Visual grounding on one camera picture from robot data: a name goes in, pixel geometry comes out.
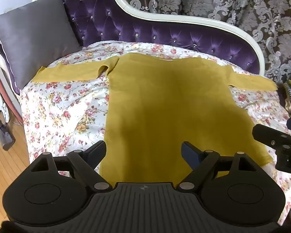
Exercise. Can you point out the mustard yellow shirt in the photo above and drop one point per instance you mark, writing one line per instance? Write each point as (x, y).
(160, 102)

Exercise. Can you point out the floral printed blanket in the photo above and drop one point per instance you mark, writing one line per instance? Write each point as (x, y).
(63, 111)

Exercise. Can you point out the red and grey stick vacuum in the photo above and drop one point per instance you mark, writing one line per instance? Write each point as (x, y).
(4, 133)

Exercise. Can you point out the grey damask curtain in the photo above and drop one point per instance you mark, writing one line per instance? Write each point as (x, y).
(232, 2)

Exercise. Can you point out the grey pillow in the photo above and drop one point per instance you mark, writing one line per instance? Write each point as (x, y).
(34, 36)

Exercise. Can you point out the purple tufted sofa back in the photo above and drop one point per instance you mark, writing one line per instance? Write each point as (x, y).
(135, 29)

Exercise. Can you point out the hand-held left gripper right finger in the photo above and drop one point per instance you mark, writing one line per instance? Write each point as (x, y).
(190, 154)

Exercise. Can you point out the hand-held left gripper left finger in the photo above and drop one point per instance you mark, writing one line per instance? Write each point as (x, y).
(97, 151)

